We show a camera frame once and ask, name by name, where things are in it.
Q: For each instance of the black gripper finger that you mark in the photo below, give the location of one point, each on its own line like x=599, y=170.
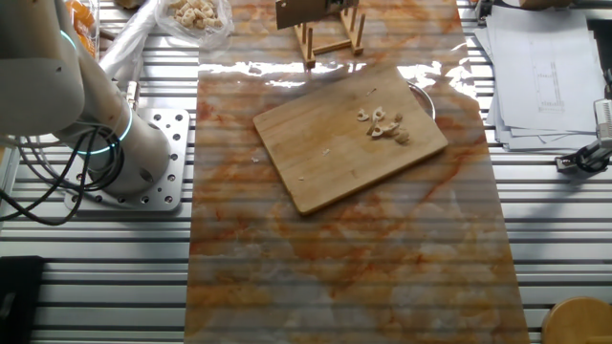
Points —
x=342, y=4

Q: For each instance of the wooden peg rack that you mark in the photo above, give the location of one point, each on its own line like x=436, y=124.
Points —
x=310, y=52

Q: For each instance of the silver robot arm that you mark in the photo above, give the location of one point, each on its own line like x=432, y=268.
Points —
x=43, y=71

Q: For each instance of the thin lotus root slice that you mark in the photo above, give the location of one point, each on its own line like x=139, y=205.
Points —
x=378, y=113
x=362, y=115
x=391, y=127
x=376, y=131

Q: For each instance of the bag of lotus slices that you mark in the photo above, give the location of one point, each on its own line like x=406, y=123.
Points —
x=196, y=14

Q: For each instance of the wooden cutting board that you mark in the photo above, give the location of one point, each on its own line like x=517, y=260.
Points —
x=311, y=153

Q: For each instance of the white paper stack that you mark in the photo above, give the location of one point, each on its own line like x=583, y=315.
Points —
x=540, y=71

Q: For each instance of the clear plastic bag roll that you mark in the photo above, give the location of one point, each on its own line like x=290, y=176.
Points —
x=129, y=43

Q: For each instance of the clear plastic fruit container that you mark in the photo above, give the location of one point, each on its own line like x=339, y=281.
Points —
x=83, y=19

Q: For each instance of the orange marble pattern mat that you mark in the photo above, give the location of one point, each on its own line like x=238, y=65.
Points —
x=358, y=267

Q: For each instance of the wooden mug tree stand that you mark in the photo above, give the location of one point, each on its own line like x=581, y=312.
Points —
x=578, y=320

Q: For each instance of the black box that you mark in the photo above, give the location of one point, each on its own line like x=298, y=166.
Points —
x=21, y=301

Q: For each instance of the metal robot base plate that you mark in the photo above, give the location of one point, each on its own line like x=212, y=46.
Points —
x=162, y=157

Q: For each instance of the small grey camera on mount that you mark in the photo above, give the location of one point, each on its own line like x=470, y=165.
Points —
x=603, y=122

